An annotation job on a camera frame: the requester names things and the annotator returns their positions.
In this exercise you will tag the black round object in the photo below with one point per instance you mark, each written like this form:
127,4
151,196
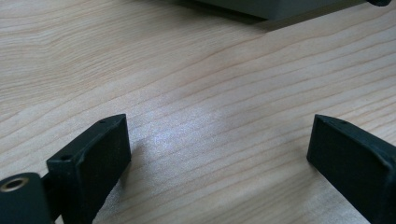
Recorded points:
379,2

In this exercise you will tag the grey box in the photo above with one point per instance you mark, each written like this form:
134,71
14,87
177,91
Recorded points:
274,7

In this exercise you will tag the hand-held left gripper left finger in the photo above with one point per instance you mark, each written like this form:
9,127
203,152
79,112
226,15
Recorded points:
91,169

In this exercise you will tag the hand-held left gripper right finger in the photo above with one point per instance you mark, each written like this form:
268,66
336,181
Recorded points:
358,169

